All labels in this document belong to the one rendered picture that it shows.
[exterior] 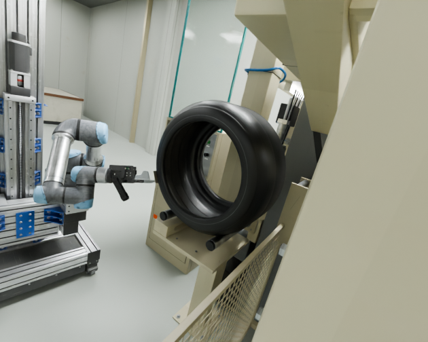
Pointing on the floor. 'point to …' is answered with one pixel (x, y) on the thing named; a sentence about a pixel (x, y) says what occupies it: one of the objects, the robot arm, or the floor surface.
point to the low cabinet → (60, 106)
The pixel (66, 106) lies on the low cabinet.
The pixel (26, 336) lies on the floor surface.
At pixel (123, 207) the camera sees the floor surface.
